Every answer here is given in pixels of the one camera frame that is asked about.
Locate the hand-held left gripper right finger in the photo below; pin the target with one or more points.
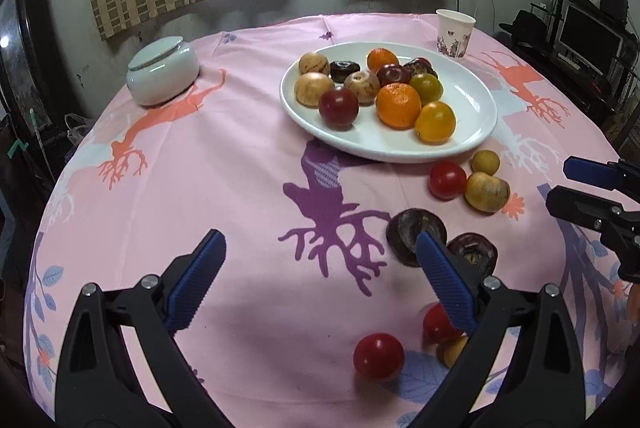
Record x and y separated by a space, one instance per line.
445 278

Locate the small yellow fruit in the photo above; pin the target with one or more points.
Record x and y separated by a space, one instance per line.
452 350

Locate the brown round fruit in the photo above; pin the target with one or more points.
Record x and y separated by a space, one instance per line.
361 86

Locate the black speaker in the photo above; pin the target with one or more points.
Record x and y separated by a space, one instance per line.
614 3

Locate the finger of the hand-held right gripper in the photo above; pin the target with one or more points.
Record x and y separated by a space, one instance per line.
592 173
590 213

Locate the pink printed tablecloth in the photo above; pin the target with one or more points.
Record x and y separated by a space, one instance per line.
225 183

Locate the floral paper cup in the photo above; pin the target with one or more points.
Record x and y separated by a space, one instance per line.
454 35

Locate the small red cherry tomato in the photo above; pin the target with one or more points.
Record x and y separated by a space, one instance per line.
423 60

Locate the computer monitor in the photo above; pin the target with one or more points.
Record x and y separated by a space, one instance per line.
590 35

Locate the pale striped pepino melon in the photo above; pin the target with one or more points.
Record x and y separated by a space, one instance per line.
314 63

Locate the yellow round pear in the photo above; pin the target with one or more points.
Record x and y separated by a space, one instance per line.
313 89

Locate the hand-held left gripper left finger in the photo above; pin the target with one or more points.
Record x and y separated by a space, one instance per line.
195 283

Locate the yellow-green tomato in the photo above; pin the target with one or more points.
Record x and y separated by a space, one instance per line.
426 88

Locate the white oval plate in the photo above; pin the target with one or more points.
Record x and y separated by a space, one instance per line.
380 143

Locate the tan striped round fruit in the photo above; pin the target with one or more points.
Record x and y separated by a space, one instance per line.
486 192

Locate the dark purple water chestnut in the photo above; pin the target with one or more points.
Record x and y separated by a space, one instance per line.
475 250
417 68
344 70
405 233

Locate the dark red plum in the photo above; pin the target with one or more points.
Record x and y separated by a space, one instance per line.
339 108

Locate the pale green ceramic jar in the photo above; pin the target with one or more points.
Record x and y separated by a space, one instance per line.
162 73

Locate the small yellow-green fruit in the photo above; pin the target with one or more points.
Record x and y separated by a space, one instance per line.
485 162

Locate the small orange mandarin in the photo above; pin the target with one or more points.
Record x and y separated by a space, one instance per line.
382 59

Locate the dark red tomato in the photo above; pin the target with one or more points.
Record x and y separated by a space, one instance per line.
392 75

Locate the yellow tomato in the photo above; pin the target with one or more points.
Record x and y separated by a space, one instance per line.
435 122

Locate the plastic bag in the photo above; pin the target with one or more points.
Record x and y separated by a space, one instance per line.
77 128

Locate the large orange mandarin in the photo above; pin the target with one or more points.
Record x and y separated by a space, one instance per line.
398 105

